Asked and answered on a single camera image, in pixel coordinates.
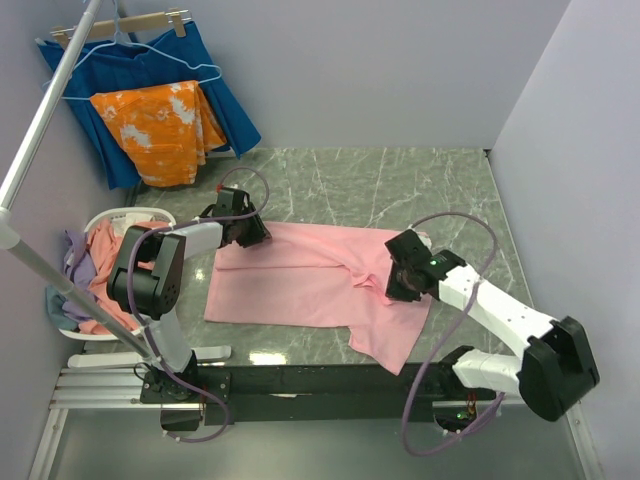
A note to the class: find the lavender garment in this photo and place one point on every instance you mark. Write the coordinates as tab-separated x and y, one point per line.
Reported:
79	268

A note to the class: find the pink t-shirt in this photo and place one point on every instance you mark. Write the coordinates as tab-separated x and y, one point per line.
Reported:
322	276

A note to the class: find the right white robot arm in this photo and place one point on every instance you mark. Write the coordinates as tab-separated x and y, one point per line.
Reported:
550	365

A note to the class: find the aluminium rail frame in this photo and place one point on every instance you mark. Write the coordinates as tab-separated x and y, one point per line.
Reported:
98	429

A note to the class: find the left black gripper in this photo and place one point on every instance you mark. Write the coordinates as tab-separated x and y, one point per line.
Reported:
259	232

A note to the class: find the blue pleated skirt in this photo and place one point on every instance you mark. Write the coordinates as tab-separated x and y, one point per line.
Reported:
104	67

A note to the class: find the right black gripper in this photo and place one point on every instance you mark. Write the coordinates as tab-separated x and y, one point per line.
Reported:
394	291

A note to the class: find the orange tie-dye cloth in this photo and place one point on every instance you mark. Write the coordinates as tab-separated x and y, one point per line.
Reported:
165	130

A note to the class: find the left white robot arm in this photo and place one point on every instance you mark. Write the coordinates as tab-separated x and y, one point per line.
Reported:
146	277

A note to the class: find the silver clothes rack pole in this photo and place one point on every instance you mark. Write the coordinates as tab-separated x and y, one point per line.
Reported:
11	241

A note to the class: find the wooden clip hanger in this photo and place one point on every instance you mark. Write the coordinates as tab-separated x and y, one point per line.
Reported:
174	18

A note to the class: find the white laundry basket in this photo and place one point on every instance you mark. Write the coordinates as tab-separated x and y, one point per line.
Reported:
91	330

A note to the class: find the grey blue garment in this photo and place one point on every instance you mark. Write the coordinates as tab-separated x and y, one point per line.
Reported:
60	311

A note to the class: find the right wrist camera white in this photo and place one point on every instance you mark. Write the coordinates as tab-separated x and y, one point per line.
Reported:
422	237

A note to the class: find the salmon orange t-shirt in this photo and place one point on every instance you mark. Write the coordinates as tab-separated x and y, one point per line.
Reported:
104	242

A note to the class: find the black base beam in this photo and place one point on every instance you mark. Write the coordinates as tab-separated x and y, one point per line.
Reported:
280	393

